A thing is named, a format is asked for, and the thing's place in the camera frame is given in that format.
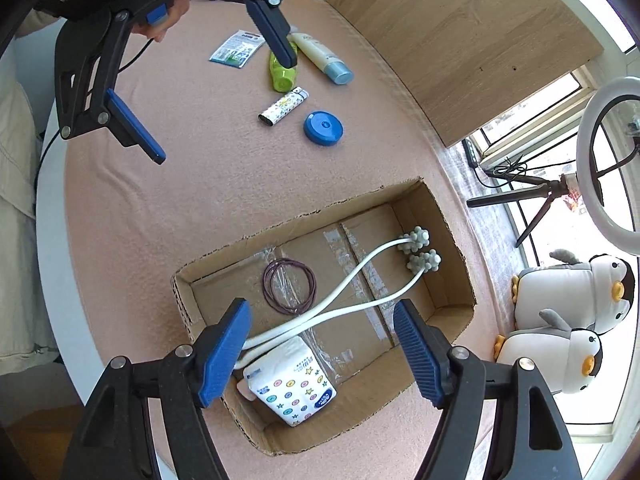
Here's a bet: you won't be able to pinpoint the light wood board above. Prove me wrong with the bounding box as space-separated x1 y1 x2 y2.
325 0 606 148

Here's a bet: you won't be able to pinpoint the white window frame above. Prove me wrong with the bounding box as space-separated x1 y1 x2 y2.
467 45 640 441

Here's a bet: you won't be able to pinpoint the white lotion bottle blue cap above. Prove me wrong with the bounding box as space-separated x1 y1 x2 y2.
287 32 355 85

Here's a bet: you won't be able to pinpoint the large penguin plush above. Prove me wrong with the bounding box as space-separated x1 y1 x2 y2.
510 249 636 336

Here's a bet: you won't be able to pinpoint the dotted white tissue pack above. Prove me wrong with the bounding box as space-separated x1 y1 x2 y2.
242 336 338 427

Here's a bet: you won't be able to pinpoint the purple hair ties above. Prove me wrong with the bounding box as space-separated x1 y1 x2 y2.
262 258 318 315

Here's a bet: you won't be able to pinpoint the black ring light cable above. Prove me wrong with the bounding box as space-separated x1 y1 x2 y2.
462 137 548 188

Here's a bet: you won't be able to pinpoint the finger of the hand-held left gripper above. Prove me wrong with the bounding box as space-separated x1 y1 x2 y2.
54 7 167 165
170 0 301 68

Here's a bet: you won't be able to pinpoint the person's left hand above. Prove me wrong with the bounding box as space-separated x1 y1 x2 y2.
135 0 191 43

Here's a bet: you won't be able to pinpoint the blue round tape measure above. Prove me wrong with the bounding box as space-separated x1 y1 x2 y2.
303 111 344 147

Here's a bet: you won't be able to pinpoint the white ring light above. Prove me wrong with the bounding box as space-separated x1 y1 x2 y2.
576 76 640 257

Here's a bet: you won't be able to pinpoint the white neck massager grey balls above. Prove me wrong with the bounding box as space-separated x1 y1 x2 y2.
234 226 442 402

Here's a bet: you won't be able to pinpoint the black tripod stand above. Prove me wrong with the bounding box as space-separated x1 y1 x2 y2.
466 172 581 248

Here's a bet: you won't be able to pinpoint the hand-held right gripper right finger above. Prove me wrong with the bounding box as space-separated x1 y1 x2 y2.
392 299 583 480

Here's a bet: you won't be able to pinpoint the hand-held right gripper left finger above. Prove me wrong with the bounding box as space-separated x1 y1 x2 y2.
60 297 252 480

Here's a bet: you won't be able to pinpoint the black phone clamp gooseneck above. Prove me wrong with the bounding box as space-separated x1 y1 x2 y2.
594 116 640 181

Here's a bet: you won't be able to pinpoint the cardboard box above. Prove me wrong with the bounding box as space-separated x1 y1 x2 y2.
171 176 477 456

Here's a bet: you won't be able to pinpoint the green tube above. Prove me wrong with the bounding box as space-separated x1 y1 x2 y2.
268 42 299 93

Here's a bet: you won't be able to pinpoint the small penguin plush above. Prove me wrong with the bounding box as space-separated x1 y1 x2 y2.
494 308 618 396

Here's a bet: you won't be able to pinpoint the patterned white lighter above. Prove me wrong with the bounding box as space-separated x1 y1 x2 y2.
258 87 308 128

